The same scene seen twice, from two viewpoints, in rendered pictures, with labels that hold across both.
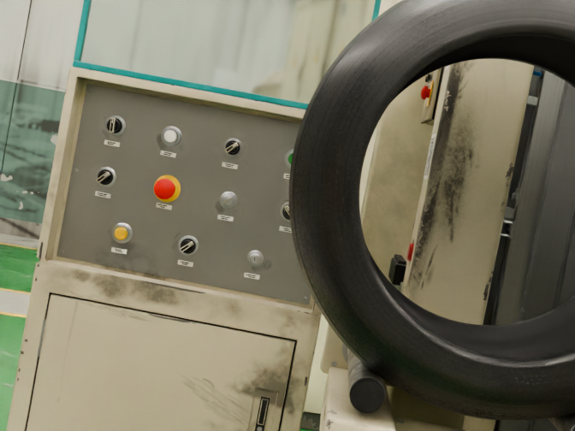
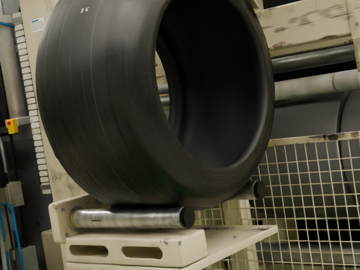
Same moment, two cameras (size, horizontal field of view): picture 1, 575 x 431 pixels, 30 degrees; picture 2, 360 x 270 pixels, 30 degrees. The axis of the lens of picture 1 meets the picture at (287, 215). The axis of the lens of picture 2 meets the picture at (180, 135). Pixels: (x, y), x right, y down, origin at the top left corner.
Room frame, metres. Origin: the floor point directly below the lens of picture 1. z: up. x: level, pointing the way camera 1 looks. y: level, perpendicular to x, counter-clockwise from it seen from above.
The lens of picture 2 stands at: (0.49, 0.94, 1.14)
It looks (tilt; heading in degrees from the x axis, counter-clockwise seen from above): 3 degrees down; 307
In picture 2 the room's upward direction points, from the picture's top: 9 degrees counter-clockwise
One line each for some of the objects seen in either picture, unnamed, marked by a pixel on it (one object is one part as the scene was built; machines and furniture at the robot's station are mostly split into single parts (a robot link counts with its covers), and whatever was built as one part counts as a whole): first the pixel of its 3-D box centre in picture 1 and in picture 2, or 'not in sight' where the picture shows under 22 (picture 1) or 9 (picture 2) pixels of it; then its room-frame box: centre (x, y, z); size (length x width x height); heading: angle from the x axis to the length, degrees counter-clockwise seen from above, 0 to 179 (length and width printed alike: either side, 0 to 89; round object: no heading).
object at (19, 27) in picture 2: not in sight; (39, 102); (1.85, -0.25, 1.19); 0.05 x 0.04 x 0.48; 88
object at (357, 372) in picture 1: (364, 369); (128, 217); (1.51, -0.15, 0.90); 0.35 x 0.05 x 0.05; 178
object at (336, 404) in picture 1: (355, 414); (131, 246); (1.51, -0.15, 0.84); 0.36 x 0.09 x 0.06; 178
